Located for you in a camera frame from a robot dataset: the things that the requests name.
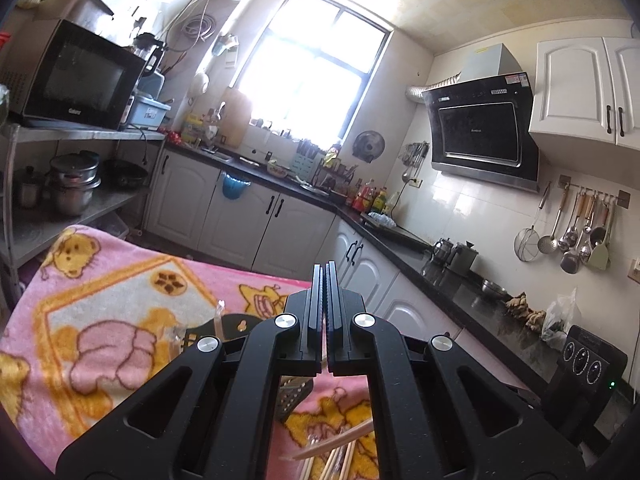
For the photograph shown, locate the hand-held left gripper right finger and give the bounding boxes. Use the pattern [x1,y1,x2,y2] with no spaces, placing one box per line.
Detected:
[327,261,586,480]

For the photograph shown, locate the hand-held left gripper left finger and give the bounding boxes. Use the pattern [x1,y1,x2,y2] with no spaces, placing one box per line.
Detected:
[56,262,328,480]

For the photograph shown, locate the dark green mesh utensil holder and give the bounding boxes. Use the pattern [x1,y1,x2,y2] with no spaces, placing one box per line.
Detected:
[172,312,316,423]

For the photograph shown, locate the row of hanging cooking utensils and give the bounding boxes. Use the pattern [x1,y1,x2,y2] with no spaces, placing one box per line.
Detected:
[537,185,615,275]

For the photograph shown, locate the black kitchen countertop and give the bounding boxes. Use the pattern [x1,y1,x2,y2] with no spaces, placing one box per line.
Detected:
[165,142,571,381]

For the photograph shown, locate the white base cabinets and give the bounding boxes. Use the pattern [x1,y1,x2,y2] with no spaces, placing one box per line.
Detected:
[145,145,551,396]

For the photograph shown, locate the dark glass teapot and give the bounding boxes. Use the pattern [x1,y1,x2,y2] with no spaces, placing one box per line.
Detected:
[431,238,453,266]

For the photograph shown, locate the row of condiment bottles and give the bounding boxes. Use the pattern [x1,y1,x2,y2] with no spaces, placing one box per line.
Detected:
[350,177,391,216]

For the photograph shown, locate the steel kettles on counter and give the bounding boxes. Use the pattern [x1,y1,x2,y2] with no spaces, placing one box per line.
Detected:
[447,241,479,276]

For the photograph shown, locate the blue hanging bag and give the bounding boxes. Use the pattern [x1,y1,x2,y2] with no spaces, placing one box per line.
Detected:
[220,170,250,202]

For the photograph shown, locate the teal knife block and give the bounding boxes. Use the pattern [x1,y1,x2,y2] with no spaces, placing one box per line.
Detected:
[292,140,321,181]

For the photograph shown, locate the metal bowl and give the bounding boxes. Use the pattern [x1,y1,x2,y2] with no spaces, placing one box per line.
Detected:
[481,280,511,301]

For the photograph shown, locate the small hanging kitchen tools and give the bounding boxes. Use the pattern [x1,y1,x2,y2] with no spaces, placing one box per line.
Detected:
[401,141,431,183]

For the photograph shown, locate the ginger roots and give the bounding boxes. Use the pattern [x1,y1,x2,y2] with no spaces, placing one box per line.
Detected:
[505,291,547,331]

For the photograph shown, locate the pink printed bear blanket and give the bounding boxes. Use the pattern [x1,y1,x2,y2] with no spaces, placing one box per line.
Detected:
[0,225,381,480]

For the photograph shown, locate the wooden cutting board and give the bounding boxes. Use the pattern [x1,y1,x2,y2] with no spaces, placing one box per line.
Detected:
[220,87,251,148]

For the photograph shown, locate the clear plastic bag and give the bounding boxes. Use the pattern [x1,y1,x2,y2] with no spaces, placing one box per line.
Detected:
[540,287,583,348]

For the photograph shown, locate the yellow package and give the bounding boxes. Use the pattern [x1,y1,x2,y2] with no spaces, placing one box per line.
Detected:
[182,112,221,143]

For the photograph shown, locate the black range hood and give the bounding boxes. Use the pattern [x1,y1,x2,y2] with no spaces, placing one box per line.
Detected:
[422,42,541,193]

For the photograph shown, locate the dark wok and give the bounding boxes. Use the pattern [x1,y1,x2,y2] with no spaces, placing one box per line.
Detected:
[102,159,150,190]

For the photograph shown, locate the kitchen window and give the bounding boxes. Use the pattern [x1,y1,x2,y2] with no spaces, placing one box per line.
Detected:
[232,0,393,143]

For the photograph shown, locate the black appliance with dials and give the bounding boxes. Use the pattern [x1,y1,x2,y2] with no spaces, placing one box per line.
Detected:
[542,325,628,446]

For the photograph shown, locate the blue plastic bin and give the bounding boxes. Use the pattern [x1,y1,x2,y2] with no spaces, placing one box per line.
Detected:
[125,95,172,128]

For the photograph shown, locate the stacked steel pots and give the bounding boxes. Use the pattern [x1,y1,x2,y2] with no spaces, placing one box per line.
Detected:
[47,151,103,216]

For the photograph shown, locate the light blue container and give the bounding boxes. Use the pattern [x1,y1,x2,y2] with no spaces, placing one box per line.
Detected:
[137,71,166,98]

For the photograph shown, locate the steel kitchen rack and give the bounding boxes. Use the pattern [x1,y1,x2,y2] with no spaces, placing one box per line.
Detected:
[0,122,168,311]

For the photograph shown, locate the small steel pot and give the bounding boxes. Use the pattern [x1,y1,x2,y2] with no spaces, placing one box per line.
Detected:
[12,166,46,208]

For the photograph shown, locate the black blender jug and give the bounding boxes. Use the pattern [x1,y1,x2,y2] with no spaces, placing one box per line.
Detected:
[132,32,166,73]

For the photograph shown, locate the white upper cabinet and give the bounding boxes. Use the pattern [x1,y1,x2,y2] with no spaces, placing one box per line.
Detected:
[529,35,640,151]

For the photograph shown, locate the black microwave oven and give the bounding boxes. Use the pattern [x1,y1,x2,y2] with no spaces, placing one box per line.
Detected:
[0,17,147,131]

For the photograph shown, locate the black wire spice rack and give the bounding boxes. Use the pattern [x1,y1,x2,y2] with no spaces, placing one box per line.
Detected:
[320,157,358,196]

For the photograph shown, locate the small wall fan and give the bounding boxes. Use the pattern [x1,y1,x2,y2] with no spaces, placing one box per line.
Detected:
[352,130,386,158]

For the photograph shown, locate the silver exhaust duct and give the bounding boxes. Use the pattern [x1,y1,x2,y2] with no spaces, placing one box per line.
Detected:
[405,75,466,103]

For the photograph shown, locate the wall-mounted plastic holder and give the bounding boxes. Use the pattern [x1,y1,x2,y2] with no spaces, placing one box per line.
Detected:
[212,32,240,68]

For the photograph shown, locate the coiled grey hose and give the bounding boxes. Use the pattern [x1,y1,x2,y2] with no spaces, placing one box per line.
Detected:
[182,12,221,41]

